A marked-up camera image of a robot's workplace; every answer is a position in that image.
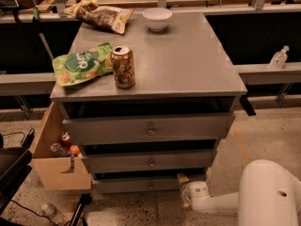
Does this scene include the hand sanitizer pump bottle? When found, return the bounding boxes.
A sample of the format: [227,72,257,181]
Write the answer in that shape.
[269,45,289,70]

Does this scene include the grey bottom drawer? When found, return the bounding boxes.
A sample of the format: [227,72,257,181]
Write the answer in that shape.
[92,175,180,194]

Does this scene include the clear plastic bottle on floor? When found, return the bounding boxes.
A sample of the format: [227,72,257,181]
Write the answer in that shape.
[41,203,64,225]

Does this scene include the brown chip bag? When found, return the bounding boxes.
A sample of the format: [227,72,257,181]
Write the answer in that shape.
[64,0,134,35]

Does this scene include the black tripod leg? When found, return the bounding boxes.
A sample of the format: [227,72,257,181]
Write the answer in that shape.
[68,193,92,226]

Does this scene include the grey drawer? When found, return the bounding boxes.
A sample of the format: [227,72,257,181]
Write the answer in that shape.
[81,149,216,173]
[63,113,234,145]
[92,175,180,194]

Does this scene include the gold beverage can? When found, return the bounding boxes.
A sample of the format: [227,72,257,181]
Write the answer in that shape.
[111,45,135,89]

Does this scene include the dark bottle in box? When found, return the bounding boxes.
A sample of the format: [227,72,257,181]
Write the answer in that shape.
[50,143,68,157]

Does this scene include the grey drawer cabinet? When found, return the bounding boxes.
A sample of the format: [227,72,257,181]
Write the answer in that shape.
[51,12,246,184]

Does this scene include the wooden side box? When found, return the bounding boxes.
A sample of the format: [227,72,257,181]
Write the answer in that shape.
[30,103,91,190]

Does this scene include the white bowl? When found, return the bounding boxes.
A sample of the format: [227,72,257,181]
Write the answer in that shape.
[142,8,172,32]

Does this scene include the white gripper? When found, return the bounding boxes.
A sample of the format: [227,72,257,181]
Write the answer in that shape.
[177,173,210,209]

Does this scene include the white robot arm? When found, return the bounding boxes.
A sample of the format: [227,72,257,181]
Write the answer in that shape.
[177,159,301,226]

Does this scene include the grey top drawer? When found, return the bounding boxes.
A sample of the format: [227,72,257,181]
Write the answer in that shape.
[63,113,234,145]

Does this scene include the green snack bag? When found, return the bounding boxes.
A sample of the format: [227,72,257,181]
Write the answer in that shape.
[52,42,113,87]

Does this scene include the grey middle drawer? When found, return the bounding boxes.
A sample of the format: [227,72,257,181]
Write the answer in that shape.
[81,149,216,173]

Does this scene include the black equipment at left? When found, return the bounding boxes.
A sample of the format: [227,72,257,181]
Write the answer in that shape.
[0,129,35,214]

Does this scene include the orange fruit in box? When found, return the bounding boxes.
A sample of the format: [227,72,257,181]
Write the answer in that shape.
[70,145,80,156]

